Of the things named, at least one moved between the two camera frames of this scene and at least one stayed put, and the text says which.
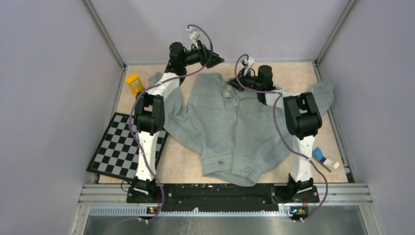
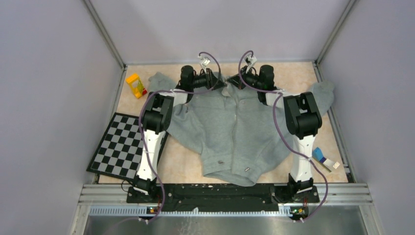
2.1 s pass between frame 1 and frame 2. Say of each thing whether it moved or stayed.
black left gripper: moved
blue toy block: stayed
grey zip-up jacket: stayed
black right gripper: stayed
